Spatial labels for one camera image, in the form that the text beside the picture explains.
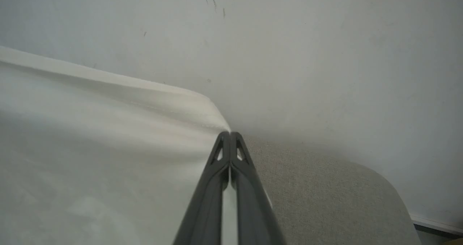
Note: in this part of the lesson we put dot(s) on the black and white shirt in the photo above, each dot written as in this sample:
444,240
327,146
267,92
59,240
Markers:
90,147

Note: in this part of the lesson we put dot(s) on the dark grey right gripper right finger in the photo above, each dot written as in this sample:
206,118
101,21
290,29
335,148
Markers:
253,208

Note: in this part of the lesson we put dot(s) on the white wall baseboard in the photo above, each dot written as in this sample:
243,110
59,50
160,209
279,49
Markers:
436,226

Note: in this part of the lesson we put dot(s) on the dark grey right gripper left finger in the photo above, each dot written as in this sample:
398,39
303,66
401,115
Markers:
206,208

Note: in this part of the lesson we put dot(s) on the beige woven cloth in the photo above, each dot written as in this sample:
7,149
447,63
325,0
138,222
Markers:
336,201

